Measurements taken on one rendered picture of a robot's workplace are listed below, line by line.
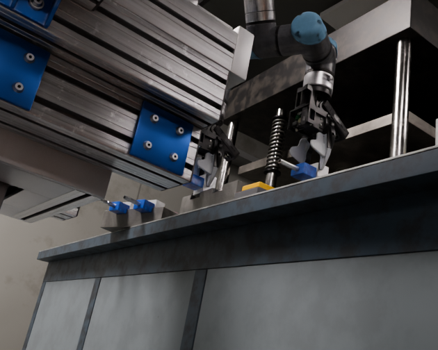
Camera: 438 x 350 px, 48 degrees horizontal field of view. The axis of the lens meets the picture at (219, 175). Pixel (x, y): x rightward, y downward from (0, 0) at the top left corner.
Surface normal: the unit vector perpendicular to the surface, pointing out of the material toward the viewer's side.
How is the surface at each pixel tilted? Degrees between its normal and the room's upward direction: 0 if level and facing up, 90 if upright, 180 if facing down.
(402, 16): 90
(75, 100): 90
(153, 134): 90
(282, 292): 90
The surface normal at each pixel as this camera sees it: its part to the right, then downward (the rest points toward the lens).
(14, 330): 0.61, -0.18
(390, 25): -0.81, -0.34
